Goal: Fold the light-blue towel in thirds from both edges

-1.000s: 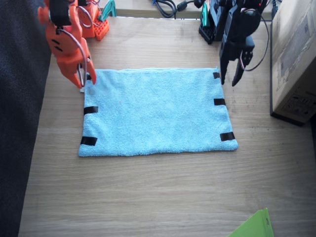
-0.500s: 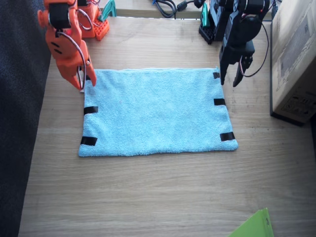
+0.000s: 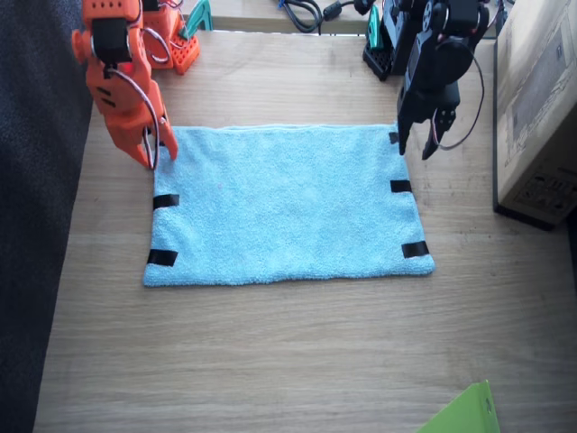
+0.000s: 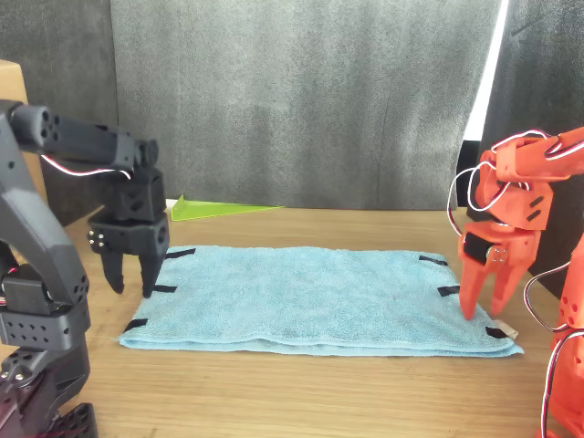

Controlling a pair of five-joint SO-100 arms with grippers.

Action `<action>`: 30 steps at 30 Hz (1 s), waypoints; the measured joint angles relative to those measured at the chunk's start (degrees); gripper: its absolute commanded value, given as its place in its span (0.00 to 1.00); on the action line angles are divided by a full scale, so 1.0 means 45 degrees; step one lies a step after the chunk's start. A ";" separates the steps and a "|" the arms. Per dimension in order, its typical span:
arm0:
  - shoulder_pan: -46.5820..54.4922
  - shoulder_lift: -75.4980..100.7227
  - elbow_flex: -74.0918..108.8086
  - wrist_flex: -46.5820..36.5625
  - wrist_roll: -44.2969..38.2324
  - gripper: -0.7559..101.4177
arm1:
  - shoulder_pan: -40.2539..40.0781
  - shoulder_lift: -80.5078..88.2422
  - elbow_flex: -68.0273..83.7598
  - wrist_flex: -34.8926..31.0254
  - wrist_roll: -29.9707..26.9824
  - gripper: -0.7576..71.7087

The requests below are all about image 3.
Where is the cardboard box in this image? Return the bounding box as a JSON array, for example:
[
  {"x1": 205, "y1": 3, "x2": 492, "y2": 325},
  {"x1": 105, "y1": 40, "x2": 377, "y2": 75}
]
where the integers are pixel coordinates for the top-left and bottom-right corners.
[{"x1": 492, "y1": 0, "x2": 577, "y2": 232}]

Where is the light blue towel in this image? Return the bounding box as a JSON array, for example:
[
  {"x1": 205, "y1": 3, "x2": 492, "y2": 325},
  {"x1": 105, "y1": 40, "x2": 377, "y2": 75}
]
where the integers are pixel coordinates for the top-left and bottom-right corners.
[{"x1": 142, "y1": 122, "x2": 436, "y2": 289}]

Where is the black gripper servo wire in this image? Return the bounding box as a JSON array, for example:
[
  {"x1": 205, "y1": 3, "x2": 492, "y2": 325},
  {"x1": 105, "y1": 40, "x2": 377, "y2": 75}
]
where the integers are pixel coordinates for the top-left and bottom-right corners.
[{"x1": 430, "y1": 47, "x2": 487, "y2": 151}]

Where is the black cable with ferrite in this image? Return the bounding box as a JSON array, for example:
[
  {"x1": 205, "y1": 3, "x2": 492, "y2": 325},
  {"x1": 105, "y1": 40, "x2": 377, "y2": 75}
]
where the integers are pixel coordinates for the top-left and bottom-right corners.
[{"x1": 317, "y1": 0, "x2": 362, "y2": 35}]

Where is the orange gripper servo wire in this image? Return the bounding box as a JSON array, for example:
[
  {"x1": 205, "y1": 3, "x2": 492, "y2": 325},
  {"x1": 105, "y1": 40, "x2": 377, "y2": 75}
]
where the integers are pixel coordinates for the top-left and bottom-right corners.
[{"x1": 107, "y1": 66, "x2": 160, "y2": 170}]

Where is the green table clamp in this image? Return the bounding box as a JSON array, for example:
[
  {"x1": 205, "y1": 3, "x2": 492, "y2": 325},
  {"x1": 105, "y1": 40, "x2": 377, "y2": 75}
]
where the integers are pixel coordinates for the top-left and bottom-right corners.
[
  {"x1": 367, "y1": 4, "x2": 384, "y2": 51},
  {"x1": 181, "y1": 0, "x2": 213, "y2": 41}
]

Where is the black looped cable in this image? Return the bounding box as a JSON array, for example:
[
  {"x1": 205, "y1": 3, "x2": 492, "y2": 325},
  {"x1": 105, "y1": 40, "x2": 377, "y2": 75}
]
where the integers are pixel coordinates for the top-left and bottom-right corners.
[{"x1": 272, "y1": 0, "x2": 324, "y2": 33}]

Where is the dark grey fabric couch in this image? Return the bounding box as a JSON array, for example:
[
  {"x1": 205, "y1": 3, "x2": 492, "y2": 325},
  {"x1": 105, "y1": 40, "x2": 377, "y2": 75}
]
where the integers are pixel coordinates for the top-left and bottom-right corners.
[{"x1": 0, "y1": 0, "x2": 94, "y2": 433}]

